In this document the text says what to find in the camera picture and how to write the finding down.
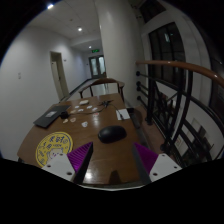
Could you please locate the wooden chair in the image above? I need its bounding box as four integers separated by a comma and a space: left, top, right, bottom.
78, 77, 126, 103

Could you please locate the white notepad with pen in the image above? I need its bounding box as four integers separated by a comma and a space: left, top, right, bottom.
116, 109, 130, 120

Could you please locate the small black box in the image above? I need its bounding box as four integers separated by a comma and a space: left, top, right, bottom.
60, 112, 69, 119

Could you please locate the small white sticker card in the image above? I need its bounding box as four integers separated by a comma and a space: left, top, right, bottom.
81, 121, 88, 128

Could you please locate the black computer mouse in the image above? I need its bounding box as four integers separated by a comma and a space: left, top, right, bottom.
98, 125, 127, 143

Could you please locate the black cable on table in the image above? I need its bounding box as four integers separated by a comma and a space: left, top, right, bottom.
68, 99, 125, 120

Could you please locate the double glass door far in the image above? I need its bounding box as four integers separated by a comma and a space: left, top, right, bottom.
89, 55, 106, 78

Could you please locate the white door on left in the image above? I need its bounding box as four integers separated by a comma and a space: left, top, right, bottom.
50, 52, 69, 101

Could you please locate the white small box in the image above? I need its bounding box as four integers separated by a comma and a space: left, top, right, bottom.
79, 100, 89, 105

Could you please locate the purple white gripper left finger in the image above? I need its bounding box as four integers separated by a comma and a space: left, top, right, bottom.
43, 142, 93, 184

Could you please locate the black closed laptop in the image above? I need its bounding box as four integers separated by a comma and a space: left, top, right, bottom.
34, 105, 69, 128

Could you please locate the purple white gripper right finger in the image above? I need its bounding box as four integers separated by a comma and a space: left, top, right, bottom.
132, 143, 181, 185

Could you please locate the wooden handrail with black railing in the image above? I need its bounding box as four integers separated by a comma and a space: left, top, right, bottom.
136, 60, 224, 167

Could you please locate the green exit sign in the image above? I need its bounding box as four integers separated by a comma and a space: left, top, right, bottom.
92, 49, 100, 53

